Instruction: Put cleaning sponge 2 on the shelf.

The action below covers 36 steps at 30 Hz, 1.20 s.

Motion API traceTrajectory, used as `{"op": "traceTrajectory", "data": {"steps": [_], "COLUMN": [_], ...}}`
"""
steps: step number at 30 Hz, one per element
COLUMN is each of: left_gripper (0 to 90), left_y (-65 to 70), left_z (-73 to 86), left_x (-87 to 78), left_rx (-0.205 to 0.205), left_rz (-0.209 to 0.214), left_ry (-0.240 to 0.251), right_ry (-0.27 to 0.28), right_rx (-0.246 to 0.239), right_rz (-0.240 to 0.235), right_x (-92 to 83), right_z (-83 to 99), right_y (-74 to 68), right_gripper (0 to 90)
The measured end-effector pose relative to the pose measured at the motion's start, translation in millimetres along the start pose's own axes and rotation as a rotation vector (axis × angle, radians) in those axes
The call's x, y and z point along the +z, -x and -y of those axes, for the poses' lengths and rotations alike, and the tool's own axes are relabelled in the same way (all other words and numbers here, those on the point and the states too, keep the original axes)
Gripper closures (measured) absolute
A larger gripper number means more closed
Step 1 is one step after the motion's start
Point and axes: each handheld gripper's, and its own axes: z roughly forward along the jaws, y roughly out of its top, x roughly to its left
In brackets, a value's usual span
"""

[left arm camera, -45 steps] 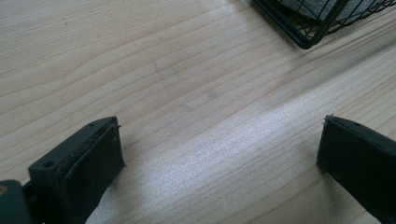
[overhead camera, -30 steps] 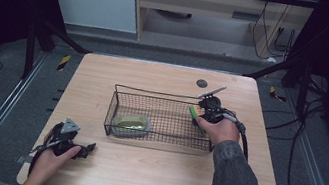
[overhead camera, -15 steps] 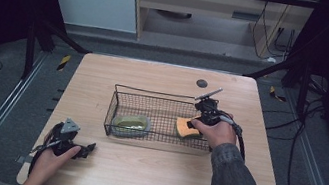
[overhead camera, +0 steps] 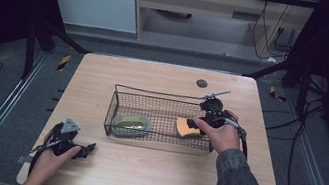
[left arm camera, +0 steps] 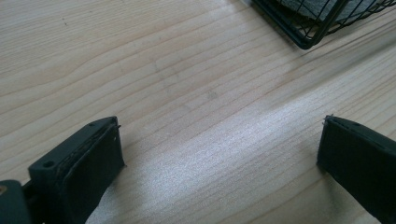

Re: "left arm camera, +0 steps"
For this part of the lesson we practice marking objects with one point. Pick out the grey cloth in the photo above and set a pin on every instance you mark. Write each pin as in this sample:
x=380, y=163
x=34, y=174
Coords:
x=323, y=7

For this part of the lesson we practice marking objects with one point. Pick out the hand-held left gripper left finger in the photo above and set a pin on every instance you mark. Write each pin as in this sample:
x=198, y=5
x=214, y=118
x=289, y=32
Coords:
x=81, y=174

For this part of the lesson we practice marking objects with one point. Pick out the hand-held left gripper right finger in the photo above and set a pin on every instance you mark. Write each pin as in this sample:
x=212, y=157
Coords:
x=361, y=165

